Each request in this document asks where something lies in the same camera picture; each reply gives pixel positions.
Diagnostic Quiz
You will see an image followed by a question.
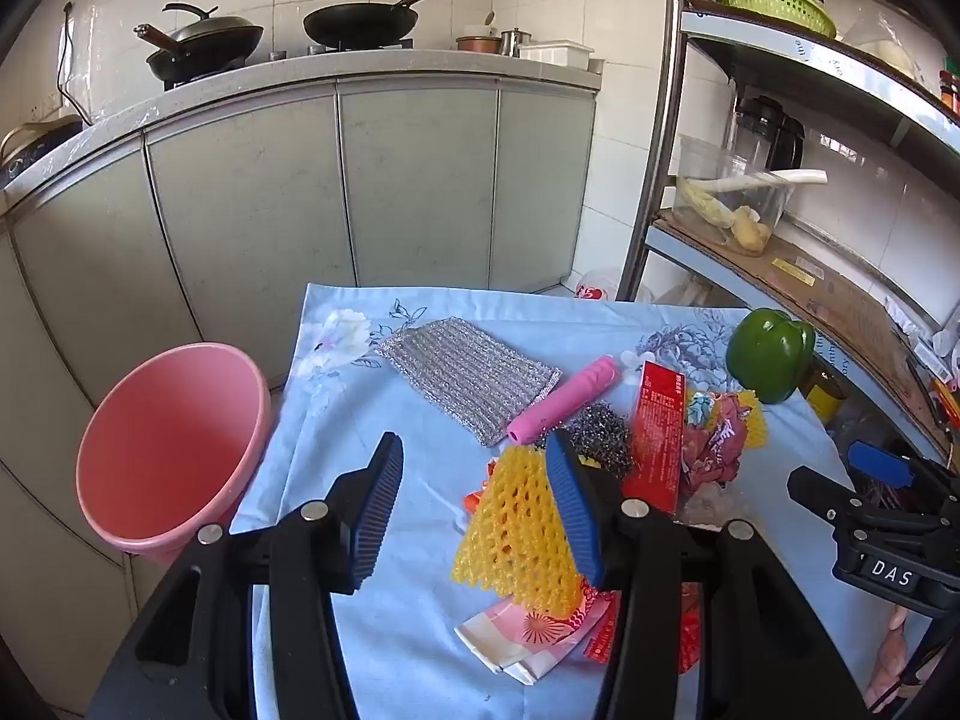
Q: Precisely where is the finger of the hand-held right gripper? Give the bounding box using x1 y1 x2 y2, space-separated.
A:
787 466 865 524
847 441 917 488

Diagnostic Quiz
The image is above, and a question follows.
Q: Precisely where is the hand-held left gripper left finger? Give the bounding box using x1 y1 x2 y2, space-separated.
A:
94 431 407 720

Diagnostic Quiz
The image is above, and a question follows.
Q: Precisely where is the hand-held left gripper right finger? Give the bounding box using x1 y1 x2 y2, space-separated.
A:
545 427 863 720

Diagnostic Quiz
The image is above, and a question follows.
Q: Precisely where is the large yellow foam net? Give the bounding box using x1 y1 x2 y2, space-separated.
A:
452 446 593 616

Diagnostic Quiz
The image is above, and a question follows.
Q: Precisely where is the steel wool scrubber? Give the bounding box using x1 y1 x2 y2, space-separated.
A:
564 403 635 479

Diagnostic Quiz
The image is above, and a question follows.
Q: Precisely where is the clear plastic wrapper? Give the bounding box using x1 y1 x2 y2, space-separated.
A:
675 480 755 527

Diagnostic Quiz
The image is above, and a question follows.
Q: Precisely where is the pink foam roll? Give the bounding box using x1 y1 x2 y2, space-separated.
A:
506 355 625 445

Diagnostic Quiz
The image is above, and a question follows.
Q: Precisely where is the colourful wrapper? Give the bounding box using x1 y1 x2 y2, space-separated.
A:
679 390 751 485

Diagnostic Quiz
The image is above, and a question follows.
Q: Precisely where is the red cardboard box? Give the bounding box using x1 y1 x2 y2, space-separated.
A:
621 360 689 518

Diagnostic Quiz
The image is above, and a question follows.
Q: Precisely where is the pink and white paper packet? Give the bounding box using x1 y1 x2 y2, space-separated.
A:
455 592 620 685

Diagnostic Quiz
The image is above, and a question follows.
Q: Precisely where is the red plastic wrapper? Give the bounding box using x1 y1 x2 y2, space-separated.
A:
581 596 704 674

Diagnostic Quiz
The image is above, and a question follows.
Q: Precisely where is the silver scouring cloth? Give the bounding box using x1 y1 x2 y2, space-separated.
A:
373 317 563 447

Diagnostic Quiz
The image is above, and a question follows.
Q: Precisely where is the pink plastic bucket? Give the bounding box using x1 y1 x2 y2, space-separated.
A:
75 343 272 567

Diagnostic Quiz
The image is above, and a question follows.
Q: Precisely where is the person's right hand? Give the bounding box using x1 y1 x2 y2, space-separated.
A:
864 604 932 713

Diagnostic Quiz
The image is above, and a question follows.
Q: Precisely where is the light blue floral cloth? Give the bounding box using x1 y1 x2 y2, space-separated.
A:
229 281 912 720

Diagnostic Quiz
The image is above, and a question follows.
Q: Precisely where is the dark jar with yellow label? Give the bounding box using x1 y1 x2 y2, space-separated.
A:
799 356 848 425

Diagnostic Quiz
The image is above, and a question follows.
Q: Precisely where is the green bell pepper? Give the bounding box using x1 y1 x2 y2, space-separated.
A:
725 307 817 404

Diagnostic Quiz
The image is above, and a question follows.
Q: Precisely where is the brown cardboard sheet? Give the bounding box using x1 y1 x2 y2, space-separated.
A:
656 210 953 451

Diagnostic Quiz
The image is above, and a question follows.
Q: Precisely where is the plastic bottle red label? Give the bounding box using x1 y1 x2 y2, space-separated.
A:
574 268 653 302

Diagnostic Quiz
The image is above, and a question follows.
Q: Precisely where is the yellow ginger piece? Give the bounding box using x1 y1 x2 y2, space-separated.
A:
731 206 773 253

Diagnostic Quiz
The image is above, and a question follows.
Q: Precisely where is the white leek stalk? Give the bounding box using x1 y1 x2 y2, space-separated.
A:
679 169 828 201

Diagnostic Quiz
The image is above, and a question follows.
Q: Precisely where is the grey kitchen cabinet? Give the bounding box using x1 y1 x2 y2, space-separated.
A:
0 49 605 691

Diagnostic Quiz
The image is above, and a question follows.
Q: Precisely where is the clear plastic container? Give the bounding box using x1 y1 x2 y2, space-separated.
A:
671 133 796 248

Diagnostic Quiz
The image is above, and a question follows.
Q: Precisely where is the clear plastic bag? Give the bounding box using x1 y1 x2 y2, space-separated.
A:
840 11 938 80

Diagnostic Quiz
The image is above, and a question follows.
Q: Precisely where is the metal storage rack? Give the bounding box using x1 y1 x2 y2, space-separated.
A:
619 0 960 466

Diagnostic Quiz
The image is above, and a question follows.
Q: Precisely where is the white rectangular container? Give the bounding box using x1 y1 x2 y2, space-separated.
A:
517 40 595 67

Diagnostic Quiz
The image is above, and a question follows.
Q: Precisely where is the green plastic basket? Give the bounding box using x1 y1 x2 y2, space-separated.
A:
718 0 837 38

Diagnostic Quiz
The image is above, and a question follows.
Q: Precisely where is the black wok with lid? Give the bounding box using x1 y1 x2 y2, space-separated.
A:
135 2 265 83

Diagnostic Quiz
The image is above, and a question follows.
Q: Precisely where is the black wok with wooden handle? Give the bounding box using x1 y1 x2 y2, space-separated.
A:
303 0 478 47

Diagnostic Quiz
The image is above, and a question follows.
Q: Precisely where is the black power cable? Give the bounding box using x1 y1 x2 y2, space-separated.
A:
58 1 95 125

